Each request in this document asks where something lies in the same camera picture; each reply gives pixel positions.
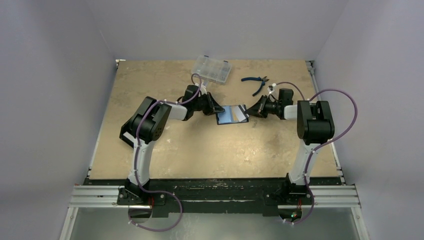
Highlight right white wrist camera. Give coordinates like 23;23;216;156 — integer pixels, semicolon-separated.
267;83;277;96

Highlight clear plastic organizer box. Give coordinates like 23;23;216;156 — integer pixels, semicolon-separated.
191;55;232;85

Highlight blue handled pliers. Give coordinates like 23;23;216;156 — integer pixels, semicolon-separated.
240;76;270;98

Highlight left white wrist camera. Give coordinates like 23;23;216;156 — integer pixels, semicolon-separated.
196;79;208;96

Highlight black card tray box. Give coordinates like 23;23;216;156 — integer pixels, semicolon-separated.
119;128;135;148

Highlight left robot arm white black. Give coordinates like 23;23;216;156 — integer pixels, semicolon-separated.
119;84;225;205

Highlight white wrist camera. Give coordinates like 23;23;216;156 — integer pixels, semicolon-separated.
267;83;277;96
196;79;208;96

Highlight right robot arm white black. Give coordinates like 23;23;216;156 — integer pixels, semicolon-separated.
244;88;335;204

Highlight black aluminium mounting rail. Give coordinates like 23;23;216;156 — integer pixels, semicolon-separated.
69;177;360;218

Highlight white VIP credit card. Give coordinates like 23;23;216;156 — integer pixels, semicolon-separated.
231;105;249;123

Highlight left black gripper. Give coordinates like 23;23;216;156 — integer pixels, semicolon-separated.
192;92;224;116

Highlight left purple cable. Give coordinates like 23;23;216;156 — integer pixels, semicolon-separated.
127;73;184;233

